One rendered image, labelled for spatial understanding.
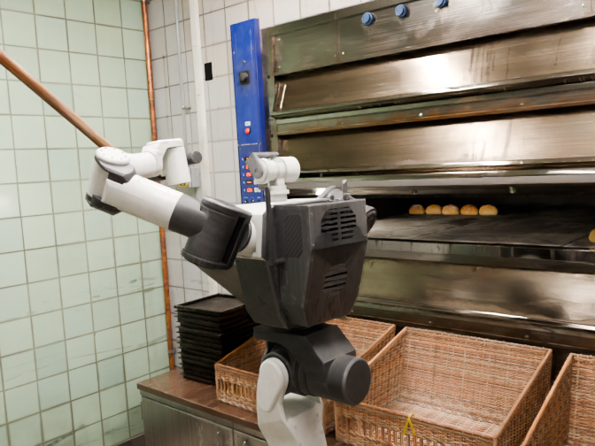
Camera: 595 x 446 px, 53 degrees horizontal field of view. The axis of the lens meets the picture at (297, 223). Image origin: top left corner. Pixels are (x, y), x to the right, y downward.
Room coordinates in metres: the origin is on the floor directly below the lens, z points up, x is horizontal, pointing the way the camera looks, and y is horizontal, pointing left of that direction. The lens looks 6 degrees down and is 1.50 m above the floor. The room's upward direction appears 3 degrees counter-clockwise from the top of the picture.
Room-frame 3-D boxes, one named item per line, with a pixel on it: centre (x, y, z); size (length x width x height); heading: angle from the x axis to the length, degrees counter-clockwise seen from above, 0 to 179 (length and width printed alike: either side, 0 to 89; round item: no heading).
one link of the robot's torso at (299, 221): (1.49, 0.01, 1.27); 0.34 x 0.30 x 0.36; 134
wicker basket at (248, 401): (2.31, 0.00, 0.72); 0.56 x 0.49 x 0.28; 49
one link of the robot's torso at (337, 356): (1.48, -0.02, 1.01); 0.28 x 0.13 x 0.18; 48
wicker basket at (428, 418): (1.92, -0.45, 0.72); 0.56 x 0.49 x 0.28; 49
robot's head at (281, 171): (1.54, 0.04, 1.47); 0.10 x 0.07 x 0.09; 134
